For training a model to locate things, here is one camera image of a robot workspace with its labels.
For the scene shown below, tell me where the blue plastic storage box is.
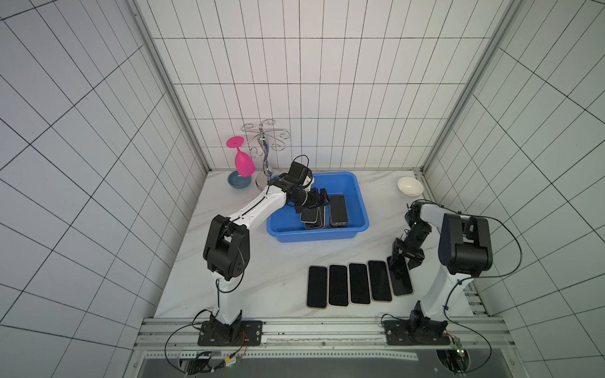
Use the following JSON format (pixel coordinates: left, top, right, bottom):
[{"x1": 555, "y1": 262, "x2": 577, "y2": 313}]
[{"x1": 265, "y1": 171, "x2": 370, "y2": 244}]

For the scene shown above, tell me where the left base cable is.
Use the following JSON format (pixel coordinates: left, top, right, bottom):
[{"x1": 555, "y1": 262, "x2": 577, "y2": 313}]
[{"x1": 164, "y1": 276, "x2": 247, "y2": 375}]

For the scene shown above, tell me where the base cable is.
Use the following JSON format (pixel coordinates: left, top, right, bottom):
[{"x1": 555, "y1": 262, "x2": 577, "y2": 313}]
[
  {"x1": 380, "y1": 214, "x2": 524, "y2": 374},
  {"x1": 164, "y1": 276, "x2": 247, "y2": 375}
]

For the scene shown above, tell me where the white bowl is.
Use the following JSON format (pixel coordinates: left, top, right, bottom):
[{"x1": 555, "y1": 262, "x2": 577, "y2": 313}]
[{"x1": 397, "y1": 176, "x2": 425, "y2": 198}]

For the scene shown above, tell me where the blue grey saucer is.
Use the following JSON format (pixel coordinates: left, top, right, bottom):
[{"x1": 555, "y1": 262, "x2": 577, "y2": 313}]
[{"x1": 228, "y1": 171, "x2": 251, "y2": 189}]

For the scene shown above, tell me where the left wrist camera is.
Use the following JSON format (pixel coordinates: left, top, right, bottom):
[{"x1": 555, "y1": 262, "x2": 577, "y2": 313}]
[{"x1": 287, "y1": 161, "x2": 313, "y2": 187}]

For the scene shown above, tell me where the right electronics board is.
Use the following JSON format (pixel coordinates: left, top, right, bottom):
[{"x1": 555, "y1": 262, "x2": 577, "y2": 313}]
[{"x1": 445, "y1": 335, "x2": 470, "y2": 373}]

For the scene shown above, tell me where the black phone stack top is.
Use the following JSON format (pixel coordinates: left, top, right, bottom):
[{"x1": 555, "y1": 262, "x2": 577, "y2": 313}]
[{"x1": 300, "y1": 208, "x2": 320, "y2": 225}]

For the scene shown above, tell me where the black phone stack under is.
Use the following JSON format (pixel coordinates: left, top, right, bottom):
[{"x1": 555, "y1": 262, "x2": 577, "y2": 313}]
[{"x1": 304, "y1": 207, "x2": 326, "y2": 229}]

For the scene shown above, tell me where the black phone removed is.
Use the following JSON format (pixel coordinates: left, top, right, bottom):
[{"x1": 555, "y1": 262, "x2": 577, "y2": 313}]
[
  {"x1": 307, "y1": 266, "x2": 328, "y2": 309},
  {"x1": 368, "y1": 260, "x2": 392, "y2": 302},
  {"x1": 328, "y1": 265, "x2": 349, "y2": 306},
  {"x1": 348, "y1": 263, "x2": 371, "y2": 305}
]

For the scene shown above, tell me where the aluminium mounting rail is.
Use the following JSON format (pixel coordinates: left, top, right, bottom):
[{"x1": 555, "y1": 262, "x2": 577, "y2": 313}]
[{"x1": 134, "y1": 316, "x2": 518, "y2": 360}]

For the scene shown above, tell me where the pink wine glass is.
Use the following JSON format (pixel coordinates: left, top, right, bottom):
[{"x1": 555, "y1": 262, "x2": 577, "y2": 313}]
[{"x1": 226, "y1": 136, "x2": 256, "y2": 177}]

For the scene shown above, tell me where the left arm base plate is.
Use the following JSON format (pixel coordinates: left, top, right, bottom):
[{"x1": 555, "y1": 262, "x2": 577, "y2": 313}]
[{"x1": 197, "y1": 321, "x2": 264, "y2": 347}]

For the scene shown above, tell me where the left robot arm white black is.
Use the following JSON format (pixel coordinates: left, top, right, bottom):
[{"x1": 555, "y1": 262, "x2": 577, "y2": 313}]
[{"x1": 203, "y1": 168, "x2": 329, "y2": 343}]

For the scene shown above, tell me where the right base cable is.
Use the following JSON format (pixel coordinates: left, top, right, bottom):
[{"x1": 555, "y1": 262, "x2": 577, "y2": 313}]
[{"x1": 380, "y1": 214, "x2": 524, "y2": 374}]

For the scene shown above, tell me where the silver wire glass rack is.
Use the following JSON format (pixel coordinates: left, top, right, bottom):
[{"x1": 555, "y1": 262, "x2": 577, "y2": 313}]
[{"x1": 241, "y1": 118, "x2": 291, "y2": 190}]

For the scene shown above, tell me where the left electronics board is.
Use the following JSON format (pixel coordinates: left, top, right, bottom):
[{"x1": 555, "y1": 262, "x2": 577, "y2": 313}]
[{"x1": 178, "y1": 352, "x2": 242, "y2": 376}]

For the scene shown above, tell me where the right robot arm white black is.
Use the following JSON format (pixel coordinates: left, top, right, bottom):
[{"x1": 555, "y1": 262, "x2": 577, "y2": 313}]
[{"x1": 384, "y1": 199, "x2": 493, "y2": 345}]

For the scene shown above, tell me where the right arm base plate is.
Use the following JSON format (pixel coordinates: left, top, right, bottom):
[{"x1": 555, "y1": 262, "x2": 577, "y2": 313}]
[{"x1": 383, "y1": 320, "x2": 451, "y2": 347}]

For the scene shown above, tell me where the black phone stack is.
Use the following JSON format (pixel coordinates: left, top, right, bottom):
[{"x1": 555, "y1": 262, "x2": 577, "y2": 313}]
[
  {"x1": 300, "y1": 208, "x2": 320, "y2": 225},
  {"x1": 329, "y1": 195, "x2": 349, "y2": 228}
]

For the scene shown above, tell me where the electronics board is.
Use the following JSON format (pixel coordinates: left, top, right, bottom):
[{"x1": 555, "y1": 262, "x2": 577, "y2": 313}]
[
  {"x1": 445, "y1": 335, "x2": 470, "y2": 373},
  {"x1": 178, "y1": 352, "x2": 242, "y2": 376}
]

